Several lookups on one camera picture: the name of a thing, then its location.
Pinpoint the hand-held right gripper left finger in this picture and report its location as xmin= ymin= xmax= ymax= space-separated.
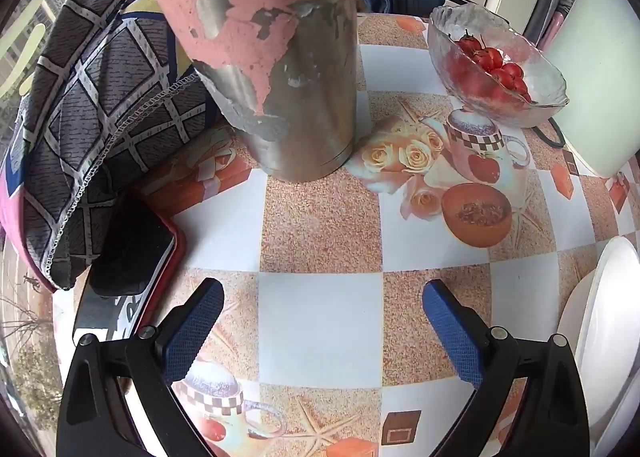
xmin=56 ymin=278 xmax=226 ymax=457

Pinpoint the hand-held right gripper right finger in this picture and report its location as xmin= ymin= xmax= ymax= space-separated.
xmin=422 ymin=279 xmax=591 ymax=457

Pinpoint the white paper bowl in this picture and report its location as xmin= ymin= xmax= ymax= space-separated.
xmin=557 ymin=236 xmax=640 ymax=440

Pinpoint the black red-edged case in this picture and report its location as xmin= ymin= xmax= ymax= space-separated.
xmin=72 ymin=197 xmax=188 ymax=353

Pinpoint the grey checked cloth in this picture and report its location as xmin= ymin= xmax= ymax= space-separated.
xmin=0 ymin=0 xmax=231 ymax=290

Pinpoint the pink peeling metal thermos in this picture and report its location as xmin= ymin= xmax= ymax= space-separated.
xmin=127 ymin=0 xmax=358 ymax=182

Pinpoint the pile of red cherry tomatoes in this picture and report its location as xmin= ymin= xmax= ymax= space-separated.
xmin=452 ymin=29 xmax=532 ymax=102

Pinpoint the clear glass bowl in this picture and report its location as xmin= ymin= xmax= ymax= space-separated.
xmin=426 ymin=4 xmax=571 ymax=128

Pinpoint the pale green container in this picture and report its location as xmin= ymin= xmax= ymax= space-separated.
xmin=542 ymin=0 xmax=640 ymax=180

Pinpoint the black rubber ring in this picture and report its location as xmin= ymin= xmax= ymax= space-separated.
xmin=532 ymin=118 xmax=566 ymax=150

